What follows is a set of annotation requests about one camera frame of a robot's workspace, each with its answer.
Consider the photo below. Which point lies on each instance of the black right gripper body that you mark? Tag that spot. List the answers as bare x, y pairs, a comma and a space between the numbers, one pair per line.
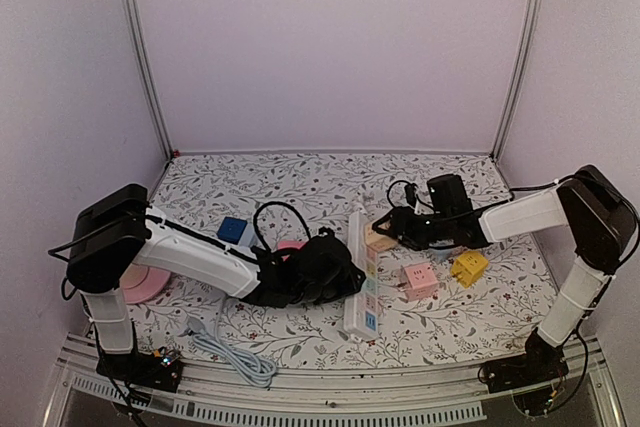
420, 234

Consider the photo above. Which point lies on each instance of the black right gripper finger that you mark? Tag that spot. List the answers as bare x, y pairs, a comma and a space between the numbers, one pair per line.
386, 230
385, 220

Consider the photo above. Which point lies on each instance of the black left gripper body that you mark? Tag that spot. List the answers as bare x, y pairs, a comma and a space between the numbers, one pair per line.
338, 288

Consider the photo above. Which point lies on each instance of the beige cube socket plug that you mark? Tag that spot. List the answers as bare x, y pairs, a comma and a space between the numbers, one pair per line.
376, 241

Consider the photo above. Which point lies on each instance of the white power strip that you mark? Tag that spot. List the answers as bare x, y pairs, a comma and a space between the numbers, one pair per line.
360, 319

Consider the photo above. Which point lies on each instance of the pink cube socket plug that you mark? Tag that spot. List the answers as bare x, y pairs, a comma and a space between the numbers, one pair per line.
418, 281

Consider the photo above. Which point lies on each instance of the yellow cube socket plug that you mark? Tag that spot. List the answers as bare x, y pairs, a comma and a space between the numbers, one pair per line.
468, 267

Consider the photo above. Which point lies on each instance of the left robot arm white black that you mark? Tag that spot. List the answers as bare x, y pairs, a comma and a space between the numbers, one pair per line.
123, 229

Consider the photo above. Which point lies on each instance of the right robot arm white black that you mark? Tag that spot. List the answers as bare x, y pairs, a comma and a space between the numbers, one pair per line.
603, 223

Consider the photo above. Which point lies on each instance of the dark blue cube socket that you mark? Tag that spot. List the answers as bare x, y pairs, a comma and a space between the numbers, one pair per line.
231, 230

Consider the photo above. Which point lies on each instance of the light blue small adapter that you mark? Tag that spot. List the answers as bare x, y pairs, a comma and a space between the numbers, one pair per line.
442, 252

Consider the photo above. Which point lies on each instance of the small pink adapter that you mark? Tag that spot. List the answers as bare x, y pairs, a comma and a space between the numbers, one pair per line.
290, 245

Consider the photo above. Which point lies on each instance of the grey-blue power strip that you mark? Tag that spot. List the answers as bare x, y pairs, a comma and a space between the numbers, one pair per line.
250, 234

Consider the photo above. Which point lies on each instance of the floral patterned table mat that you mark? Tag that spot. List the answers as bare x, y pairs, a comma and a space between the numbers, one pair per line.
295, 193

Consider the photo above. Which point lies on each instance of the pink saucer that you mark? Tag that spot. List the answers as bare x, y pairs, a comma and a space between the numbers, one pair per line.
140, 283

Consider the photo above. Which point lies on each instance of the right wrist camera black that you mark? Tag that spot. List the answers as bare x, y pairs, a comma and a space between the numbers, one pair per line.
412, 197

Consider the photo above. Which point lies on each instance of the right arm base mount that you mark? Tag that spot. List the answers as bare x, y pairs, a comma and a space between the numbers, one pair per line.
541, 362

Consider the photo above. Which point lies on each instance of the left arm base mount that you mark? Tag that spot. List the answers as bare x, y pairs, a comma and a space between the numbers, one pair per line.
160, 370

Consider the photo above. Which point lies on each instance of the right aluminium frame post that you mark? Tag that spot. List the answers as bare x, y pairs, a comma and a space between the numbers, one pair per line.
524, 47

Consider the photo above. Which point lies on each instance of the aluminium frame post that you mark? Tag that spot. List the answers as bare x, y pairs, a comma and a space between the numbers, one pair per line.
134, 23
524, 47

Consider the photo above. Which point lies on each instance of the front aluminium rail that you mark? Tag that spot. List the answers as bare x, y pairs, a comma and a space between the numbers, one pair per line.
213, 394

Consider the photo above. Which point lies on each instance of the left aluminium frame post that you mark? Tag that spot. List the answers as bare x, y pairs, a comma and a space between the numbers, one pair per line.
134, 23

